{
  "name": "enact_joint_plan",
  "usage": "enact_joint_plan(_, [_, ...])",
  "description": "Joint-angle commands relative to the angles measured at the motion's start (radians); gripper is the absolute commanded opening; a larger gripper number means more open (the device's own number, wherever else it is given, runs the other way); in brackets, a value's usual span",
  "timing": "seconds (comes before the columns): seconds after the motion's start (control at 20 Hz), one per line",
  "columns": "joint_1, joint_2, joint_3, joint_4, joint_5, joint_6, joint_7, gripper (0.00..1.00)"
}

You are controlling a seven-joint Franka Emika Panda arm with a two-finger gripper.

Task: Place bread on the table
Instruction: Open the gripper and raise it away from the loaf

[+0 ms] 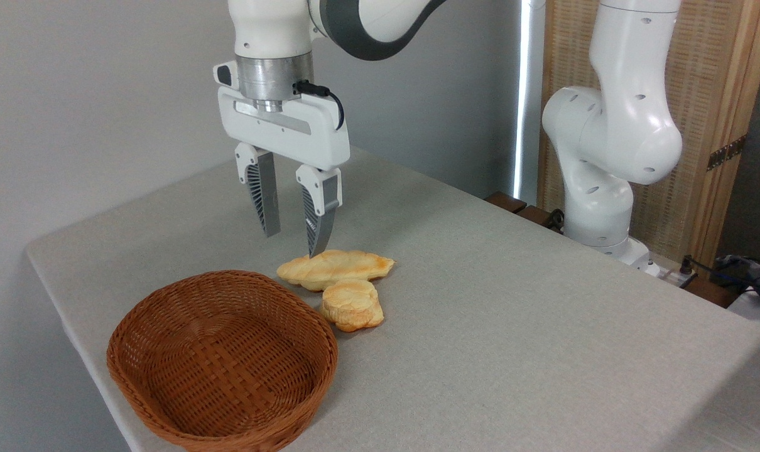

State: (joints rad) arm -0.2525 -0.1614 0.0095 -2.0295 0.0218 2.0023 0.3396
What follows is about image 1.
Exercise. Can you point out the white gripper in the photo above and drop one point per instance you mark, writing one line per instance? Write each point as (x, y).
(304, 138)

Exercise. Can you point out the long braided bread loaf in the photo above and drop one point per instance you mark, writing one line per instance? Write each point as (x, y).
(330, 267)

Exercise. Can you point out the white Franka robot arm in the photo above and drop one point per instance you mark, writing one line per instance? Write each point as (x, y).
(618, 125)

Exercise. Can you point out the round bread roll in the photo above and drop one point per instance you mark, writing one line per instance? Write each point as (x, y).
(355, 307)

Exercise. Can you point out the brown wicker basket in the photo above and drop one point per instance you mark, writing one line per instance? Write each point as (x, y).
(229, 370)

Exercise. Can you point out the brown wooden block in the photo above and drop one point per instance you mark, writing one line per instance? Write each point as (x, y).
(505, 201)
(710, 292)
(537, 216)

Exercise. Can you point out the grey tablecloth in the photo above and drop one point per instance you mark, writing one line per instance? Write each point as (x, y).
(512, 345)

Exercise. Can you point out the white power strip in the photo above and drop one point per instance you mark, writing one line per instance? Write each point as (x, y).
(672, 275)

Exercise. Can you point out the metal screen hinge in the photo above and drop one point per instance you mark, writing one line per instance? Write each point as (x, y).
(725, 154)

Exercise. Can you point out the wooden rattan folding screen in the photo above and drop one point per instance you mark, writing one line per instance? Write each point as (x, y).
(713, 63)

